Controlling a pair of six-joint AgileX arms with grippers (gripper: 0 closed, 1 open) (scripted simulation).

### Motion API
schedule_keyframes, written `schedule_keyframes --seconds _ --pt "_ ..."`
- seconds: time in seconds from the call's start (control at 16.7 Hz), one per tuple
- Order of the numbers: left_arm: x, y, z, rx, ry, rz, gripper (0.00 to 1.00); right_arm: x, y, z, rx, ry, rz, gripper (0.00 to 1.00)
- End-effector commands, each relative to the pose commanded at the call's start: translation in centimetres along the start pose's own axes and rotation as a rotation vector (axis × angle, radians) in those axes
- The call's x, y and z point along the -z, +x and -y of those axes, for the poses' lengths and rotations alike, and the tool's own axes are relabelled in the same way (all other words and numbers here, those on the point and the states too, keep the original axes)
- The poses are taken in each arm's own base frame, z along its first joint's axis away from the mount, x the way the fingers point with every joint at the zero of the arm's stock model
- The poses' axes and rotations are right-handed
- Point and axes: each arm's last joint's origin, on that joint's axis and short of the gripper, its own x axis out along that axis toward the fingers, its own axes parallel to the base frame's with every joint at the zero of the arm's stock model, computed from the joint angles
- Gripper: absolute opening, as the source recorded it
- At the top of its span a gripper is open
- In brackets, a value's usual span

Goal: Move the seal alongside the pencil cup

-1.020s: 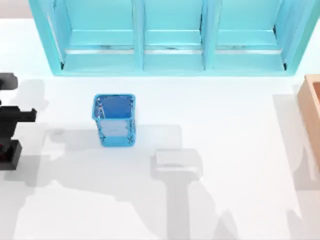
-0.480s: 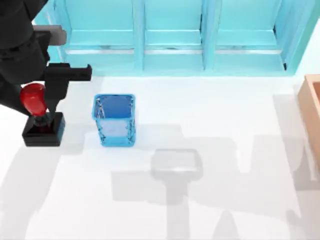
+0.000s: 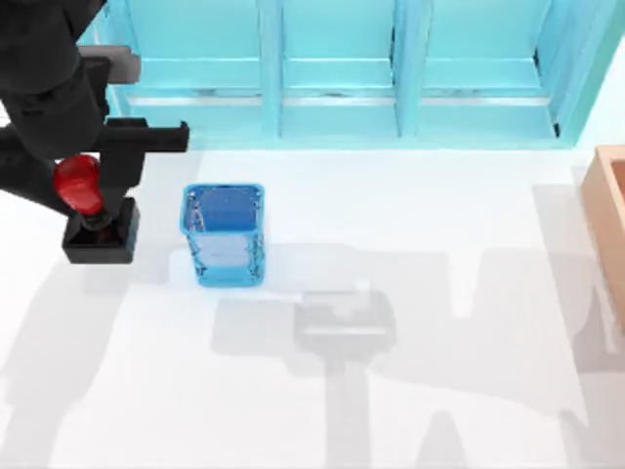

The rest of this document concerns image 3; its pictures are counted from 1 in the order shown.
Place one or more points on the red trophy with black base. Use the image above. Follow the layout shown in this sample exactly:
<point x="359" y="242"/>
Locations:
<point x="78" y="185"/>

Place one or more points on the grey rounded box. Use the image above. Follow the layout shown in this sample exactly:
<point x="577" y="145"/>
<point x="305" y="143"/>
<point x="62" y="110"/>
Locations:
<point x="122" y="66"/>

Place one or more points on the blue square basket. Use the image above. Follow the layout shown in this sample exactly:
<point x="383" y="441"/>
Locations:
<point x="227" y="234"/>

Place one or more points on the light blue rack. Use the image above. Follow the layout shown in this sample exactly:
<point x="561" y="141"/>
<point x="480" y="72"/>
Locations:
<point x="342" y="73"/>

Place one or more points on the salmon-coloured shallow box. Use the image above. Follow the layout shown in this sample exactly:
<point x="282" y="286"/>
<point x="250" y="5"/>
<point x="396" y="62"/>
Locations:
<point x="605" y="234"/>

